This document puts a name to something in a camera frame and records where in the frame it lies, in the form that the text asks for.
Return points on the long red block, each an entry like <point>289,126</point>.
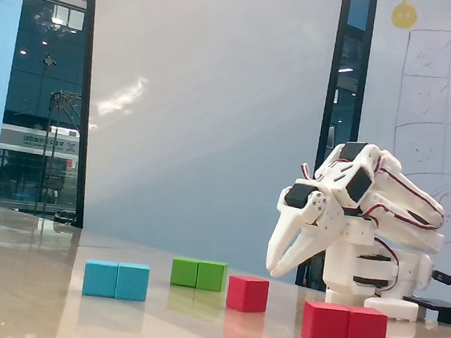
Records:
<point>344,327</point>

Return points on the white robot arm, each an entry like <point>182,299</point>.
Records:
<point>363,236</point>

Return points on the long blue block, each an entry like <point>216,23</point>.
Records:
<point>116,280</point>

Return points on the narrow black window frame post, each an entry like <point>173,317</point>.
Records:
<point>83,122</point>

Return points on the long green block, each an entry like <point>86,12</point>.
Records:
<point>198,274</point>

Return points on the moving white gripper finger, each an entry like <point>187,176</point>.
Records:
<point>315,235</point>

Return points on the yellow round sticker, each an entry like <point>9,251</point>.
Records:
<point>405,15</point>

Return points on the small red cube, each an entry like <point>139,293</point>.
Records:
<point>247,294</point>

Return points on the wide black window frame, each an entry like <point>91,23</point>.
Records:
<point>340,36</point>

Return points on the flat black power adapter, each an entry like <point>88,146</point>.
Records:
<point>437,306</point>

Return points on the fixed white gripper finger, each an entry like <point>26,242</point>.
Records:
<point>282,239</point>

